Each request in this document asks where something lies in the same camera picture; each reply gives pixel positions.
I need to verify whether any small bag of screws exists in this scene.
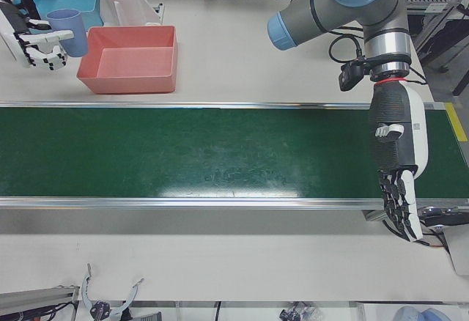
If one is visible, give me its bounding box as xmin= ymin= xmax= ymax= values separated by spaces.
xmin=280 ymin=302 xmax=322 ymax=321

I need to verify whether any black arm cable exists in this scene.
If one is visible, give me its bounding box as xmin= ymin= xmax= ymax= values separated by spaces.
xmin=328 ymin=23 xmax=367 ymax=66

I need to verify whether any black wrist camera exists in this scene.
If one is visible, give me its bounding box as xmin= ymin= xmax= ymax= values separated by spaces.
xmin=339 ymin=59 xmax=372 ymax=92

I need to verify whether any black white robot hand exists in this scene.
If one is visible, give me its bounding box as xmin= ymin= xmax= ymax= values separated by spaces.
xmin=368 ymin=78 xmax=430 ymax=243
xmin=0 ymin=0 xmax=75 ymax=73

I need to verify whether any aluminium profile post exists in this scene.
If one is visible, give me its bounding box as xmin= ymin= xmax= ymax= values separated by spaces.
xmin=0 ymin=286 xmax=80 ymax=303

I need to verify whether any pink plastic box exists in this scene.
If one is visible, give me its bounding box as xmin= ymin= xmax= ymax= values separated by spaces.
xmin=76 ymin=25 xmax=180 ymax=95

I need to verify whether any light blue plastic cup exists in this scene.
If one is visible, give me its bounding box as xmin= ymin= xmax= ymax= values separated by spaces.
xmin=45 ymin=8 xmax=89 ymax=59

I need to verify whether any green conveyor belt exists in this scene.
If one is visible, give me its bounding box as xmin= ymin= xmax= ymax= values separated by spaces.
xmin=0 ymin=100 xmax=469 ymax=223

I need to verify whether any metal reacher grabber tool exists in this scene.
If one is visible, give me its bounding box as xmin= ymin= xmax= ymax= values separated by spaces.
xmin=81 ymin=262 xmax=146 ymax=318

